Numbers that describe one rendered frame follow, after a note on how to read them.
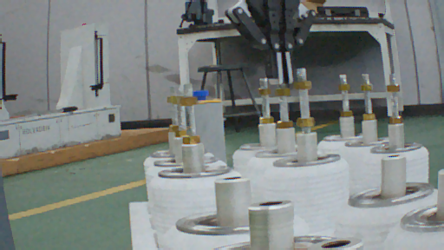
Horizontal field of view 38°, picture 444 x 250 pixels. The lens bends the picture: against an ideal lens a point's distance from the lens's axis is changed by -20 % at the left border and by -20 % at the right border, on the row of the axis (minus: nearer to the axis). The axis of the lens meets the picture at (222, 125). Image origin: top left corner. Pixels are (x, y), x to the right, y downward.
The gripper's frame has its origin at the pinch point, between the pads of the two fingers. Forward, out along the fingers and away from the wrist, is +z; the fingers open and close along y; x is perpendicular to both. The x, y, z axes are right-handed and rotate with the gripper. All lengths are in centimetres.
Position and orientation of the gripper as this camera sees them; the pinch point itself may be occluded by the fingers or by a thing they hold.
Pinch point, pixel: (279, 68)
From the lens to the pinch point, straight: 92.4
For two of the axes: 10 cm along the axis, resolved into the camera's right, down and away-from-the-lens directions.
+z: 0.8, 10.0, 0.5
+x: 5.1, 0.0, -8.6
